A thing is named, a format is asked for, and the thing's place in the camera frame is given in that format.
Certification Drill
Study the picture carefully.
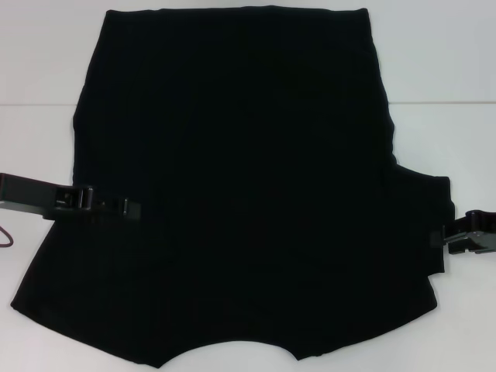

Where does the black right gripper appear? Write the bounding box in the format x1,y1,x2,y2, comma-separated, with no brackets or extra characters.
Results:
428,208,496,257

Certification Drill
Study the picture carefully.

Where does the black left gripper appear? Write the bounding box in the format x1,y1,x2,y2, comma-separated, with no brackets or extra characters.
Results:
0,172,143,223

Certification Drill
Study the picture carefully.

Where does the black shirt with FREE print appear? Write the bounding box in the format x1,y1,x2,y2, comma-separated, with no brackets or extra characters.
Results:
10,5,456,372

